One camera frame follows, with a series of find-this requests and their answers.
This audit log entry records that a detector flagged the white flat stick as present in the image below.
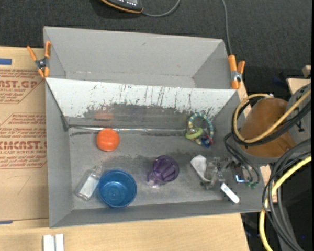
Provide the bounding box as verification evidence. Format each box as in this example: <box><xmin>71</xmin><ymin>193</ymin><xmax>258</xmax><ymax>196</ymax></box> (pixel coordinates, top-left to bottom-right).
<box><xmin>220</xmin><ymin>182</ymin><xmax>241</xmax><ymax>204</ymax></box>

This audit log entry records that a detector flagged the clear glass shaker bottle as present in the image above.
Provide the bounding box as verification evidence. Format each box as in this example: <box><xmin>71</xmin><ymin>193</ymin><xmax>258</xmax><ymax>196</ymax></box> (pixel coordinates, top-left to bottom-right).
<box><xmin>75</xmin><ymin>164</ymin><xmax>103</xmax><ymax>201</ymax></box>

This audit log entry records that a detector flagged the blue plastic bowl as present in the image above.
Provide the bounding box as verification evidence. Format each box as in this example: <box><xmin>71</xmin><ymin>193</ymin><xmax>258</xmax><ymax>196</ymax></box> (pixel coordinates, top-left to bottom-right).
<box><xmin>97</xmin><ymin>169</ymin><xmax>138</xmax><ymax>209</ymax></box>

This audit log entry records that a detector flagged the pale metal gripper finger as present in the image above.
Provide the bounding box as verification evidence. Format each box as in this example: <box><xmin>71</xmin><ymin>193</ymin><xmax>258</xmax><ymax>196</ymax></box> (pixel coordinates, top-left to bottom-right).
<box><xmin>205</xmin><ymin>157</ymin><xmax>223</xmax><ymax>176</ymax></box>
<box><xmin>200</xmin><ymin>173</ymin><xmax>226</xmax><ymax>191</ymax></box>

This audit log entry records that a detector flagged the orange ball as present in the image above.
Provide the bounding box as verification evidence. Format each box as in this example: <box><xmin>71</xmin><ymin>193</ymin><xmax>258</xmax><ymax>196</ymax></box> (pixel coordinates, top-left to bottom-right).
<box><xmin>96</xmin><ymin>128</ymin><xmax>120</xmax><ymax>152</ymax></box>

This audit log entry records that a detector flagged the clear purple plastic cup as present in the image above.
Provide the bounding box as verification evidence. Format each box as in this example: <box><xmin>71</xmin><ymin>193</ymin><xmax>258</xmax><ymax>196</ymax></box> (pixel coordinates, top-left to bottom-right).
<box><xmin>147</xmin><ymin>155</ymin><xmax>180</xmax><ymax>187</ymax></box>

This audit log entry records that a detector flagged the brown cardboard board red print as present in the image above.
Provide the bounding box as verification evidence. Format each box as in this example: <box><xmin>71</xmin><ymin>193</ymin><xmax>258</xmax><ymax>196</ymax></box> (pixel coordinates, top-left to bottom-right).
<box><xmin>0</xmin><ymin>45</ymin><xmax>51</xmax><ymax>226</ymax></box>

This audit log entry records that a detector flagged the grey metal bin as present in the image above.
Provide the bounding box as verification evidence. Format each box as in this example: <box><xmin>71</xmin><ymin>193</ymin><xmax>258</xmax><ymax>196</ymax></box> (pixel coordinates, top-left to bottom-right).
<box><xmin>43</xmin><ymin>26</ymin><xmax>265</xmax><ymax>229</ymax></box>

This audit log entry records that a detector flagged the multicolour ring toy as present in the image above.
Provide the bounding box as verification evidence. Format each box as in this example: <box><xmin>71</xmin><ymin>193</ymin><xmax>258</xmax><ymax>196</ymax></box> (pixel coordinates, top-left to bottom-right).
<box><xmin>185</xmin><ymin>111</ymin><xmax>215</xmax><ymax>149</ymax></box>

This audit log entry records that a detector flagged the white crumpled packet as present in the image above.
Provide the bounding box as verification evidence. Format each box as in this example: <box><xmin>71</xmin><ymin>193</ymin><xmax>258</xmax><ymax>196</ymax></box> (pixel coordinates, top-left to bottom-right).
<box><xmin>190</xmin><ymin>154</ymin><xmax>208</xmax><ymax>180</ymax></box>

